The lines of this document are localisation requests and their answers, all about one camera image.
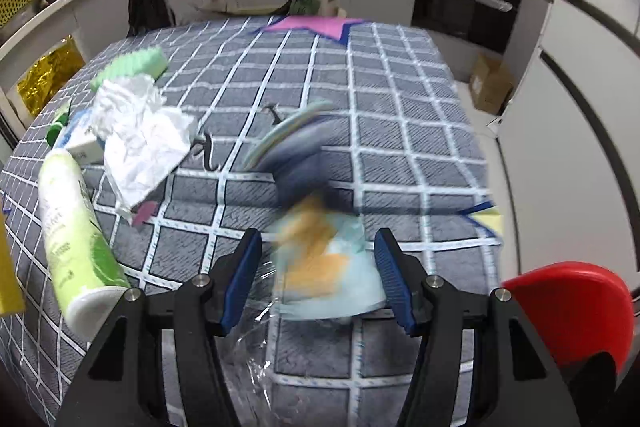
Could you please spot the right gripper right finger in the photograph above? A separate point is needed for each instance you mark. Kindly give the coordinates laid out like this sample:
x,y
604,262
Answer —
x,y
515,381

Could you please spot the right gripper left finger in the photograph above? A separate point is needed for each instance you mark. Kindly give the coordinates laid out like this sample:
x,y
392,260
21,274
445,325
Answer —
x,y
120,381

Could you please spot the red trash bin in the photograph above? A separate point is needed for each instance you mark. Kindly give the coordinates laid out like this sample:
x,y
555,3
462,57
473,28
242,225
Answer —
x,y
578,310

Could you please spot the light green white bottle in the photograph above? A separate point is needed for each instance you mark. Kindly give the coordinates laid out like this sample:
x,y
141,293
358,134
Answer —
x,y
87,280

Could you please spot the snack wrapper packet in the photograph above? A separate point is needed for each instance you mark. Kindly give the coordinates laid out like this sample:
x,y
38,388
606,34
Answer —
x,y
323,268

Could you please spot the green sponge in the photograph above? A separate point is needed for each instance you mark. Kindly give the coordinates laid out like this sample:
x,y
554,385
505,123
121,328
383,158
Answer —
x,y
148,61

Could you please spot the clear plastic wrap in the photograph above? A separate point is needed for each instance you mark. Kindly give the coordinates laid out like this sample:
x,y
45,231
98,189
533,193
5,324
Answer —
x,y
253,362

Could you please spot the blue white carton box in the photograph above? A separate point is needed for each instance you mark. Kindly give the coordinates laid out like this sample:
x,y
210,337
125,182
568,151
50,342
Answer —
x,y
80,141

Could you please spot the crumpled white tissue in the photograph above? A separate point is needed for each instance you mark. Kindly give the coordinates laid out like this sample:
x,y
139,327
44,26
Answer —
x,y
145,139

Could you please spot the green cream tube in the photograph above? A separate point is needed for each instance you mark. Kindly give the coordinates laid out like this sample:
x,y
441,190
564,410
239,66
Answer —
x,y
58,124

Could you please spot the cardboard box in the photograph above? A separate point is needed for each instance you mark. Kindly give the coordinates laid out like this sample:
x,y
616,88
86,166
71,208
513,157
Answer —
x,y
491,85

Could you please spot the grey checkered tablecloth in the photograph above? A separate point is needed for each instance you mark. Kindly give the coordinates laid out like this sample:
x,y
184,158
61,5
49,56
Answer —
x,y
401,152

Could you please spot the gold foil bag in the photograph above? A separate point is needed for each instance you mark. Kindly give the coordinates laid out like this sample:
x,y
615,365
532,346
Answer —
x,y
49,74

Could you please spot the black built-in oven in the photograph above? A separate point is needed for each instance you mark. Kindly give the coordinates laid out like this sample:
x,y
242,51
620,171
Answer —
x,y
486,23

